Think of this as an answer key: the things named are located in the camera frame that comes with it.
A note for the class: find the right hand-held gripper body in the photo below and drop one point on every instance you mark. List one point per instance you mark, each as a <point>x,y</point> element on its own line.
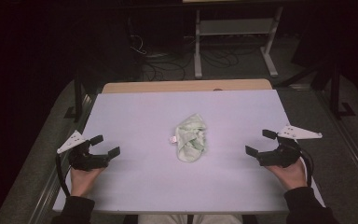
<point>281,157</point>

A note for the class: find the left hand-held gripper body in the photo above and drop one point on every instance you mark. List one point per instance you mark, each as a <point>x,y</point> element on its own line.
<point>85,161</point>

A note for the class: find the light green baby garment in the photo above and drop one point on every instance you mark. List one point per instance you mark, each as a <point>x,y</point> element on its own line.
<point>190,140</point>

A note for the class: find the person's left hand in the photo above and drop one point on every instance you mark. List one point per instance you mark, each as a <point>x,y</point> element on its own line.
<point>82,182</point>

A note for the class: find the person's right hand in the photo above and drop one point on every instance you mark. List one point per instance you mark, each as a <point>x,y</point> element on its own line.
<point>292,177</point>

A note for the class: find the black metal stand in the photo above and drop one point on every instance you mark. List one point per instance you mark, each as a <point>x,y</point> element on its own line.
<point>78,99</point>
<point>335,93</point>

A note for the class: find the aluminium rail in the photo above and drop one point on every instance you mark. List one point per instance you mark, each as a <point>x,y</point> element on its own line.
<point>354,155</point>
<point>48,186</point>

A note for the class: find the grey metal desk frame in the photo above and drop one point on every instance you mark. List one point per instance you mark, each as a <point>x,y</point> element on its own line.
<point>234,27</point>

